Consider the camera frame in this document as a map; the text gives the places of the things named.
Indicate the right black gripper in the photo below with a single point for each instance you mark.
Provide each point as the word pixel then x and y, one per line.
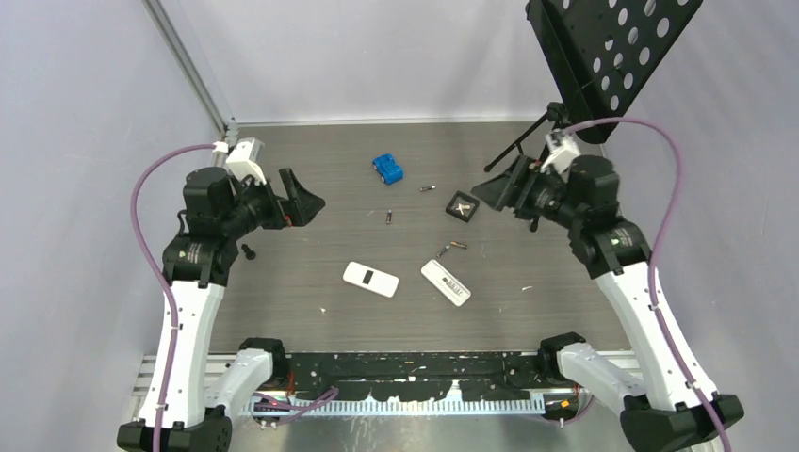
pixel 499 191

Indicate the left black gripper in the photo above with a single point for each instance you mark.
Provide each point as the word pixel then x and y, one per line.
pixel 301 208

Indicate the AAA battery grey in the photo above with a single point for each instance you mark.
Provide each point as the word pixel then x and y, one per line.
pixel 442 251

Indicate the white remote control back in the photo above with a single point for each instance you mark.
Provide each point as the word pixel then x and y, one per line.
pixel 449 286

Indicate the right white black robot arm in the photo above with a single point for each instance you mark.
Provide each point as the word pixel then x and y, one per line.
pixel 673 404

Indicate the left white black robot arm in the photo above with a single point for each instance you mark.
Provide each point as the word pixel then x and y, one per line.
pixel 181 412

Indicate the white remote with black window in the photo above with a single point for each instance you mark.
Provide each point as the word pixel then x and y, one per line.
pixel 371 279

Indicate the black square display box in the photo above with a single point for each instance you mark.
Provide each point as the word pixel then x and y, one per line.
pixel 462 206

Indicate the black chess piece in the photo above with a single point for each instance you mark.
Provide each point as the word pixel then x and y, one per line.
pixel 249 254

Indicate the blue toy car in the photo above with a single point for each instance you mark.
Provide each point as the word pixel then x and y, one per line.
pixel 387 167

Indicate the black perforated music stand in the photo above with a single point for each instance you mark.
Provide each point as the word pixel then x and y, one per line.
pixel 600 55

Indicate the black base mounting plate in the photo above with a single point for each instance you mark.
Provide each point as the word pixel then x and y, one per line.
pixel 418 376

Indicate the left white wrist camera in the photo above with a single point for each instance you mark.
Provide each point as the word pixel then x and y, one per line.
pixel 242 161

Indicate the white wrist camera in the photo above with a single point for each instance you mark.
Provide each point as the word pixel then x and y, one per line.
pixel 562 151
pixel 242 161

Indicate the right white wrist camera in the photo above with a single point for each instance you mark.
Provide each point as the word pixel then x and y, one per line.
pixel 562 151

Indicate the aluminium corner frame rail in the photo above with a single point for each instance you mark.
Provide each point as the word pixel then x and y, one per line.
pixel 167 16

